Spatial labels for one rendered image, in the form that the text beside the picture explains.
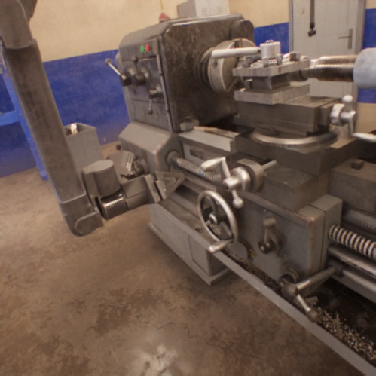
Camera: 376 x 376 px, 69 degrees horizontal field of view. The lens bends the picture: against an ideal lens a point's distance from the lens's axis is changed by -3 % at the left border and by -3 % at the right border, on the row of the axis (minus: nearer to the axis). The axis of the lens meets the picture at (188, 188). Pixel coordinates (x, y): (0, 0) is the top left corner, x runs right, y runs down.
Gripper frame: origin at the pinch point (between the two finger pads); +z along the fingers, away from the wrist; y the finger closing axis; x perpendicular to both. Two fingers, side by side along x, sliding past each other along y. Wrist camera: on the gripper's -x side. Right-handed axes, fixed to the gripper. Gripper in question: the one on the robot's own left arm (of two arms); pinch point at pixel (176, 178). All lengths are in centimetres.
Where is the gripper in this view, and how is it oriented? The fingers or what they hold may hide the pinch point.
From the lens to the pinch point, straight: 71.0
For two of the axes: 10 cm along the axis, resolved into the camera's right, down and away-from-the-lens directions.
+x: 3.7, 9.3, 0.7
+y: -4.2, 1.0, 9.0
